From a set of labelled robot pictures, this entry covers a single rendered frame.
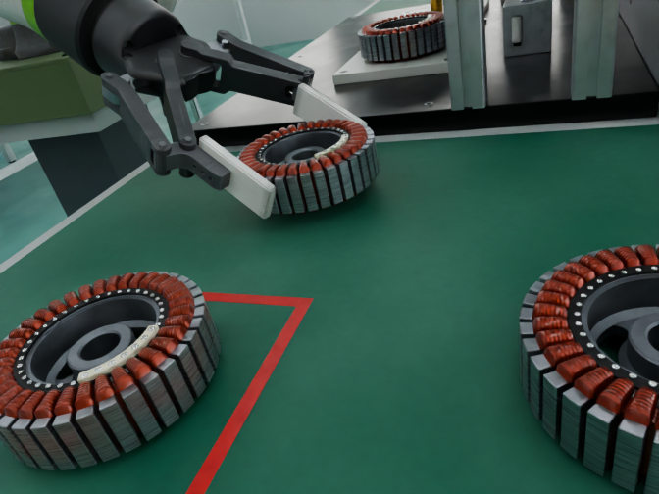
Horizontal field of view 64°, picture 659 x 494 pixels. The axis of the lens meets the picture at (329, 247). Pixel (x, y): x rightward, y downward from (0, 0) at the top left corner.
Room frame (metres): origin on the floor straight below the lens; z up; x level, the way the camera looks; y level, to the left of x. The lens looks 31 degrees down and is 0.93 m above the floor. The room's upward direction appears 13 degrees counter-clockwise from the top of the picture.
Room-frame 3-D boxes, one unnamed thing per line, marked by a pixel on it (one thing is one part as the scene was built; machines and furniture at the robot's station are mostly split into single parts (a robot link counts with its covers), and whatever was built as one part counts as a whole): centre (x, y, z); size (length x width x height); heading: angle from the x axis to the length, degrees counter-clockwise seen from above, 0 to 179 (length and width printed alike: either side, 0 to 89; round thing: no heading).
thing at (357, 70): (0.68, -0.15, 0.78); 0.15 x 0.15 x 0.01; 64
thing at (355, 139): (0.39, 0.00, 0.78); 0.11 x 0.11 x 0.04
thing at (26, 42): (1.18, 0.49, 0.87); 0.26 x 0.15 x 0.06; 66
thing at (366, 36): (0.68, -0.15, 0.80); 0.11 x 0.11 x 0.04
